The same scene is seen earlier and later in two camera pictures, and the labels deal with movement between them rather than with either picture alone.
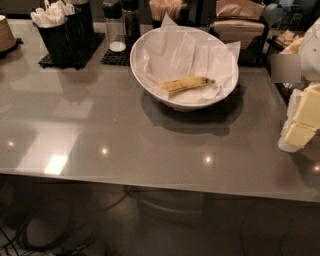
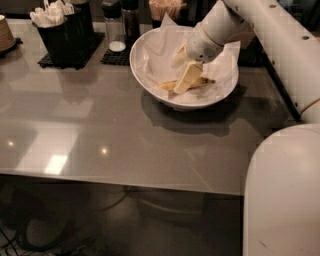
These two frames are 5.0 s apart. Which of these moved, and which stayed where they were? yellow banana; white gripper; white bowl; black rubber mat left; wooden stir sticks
Moved: white gripper
Stayed: white bowl; black rubber mat left; yellow banana; wooden stir sticks
